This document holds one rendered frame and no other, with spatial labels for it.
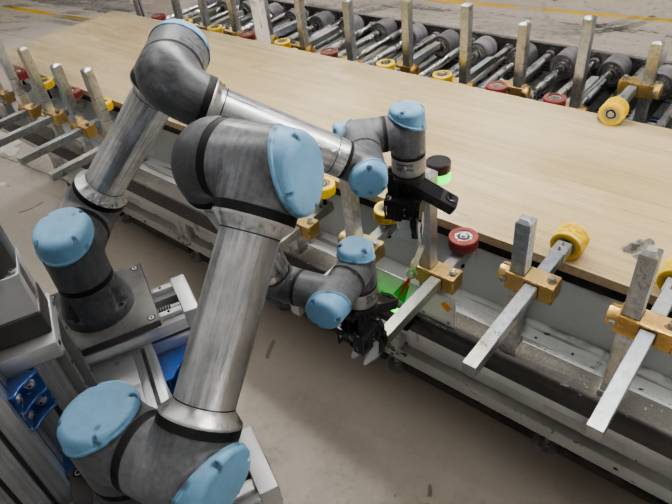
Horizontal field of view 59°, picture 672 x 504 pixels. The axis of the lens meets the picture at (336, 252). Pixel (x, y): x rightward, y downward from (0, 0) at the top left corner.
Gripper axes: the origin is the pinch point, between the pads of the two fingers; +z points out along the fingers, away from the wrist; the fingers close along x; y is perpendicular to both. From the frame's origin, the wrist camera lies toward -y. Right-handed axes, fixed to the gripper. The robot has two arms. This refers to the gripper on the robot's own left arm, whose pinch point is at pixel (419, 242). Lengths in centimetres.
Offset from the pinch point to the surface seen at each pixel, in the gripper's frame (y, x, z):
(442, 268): -4.3, -7.3, 13.7
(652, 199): -55, -44, 11
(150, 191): 120, -48, 33
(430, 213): -1.3, -6.4, -4.3
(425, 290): -1.6, 0.8, 14.7
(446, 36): 28, -175, 16
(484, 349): -19.4, 25.3, 4.6
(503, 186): -15.0, -43.6, 10.7
